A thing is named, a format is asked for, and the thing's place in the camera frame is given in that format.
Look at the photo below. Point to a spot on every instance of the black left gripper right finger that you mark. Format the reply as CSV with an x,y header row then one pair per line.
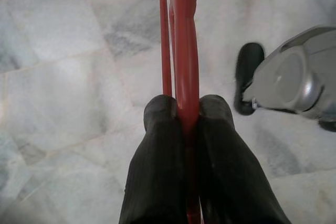
x,y
225,176

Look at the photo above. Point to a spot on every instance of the red plastic hanger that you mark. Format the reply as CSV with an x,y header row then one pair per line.
x,y
186,64

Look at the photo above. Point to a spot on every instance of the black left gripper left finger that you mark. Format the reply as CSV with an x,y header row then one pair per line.
x,y
157,169

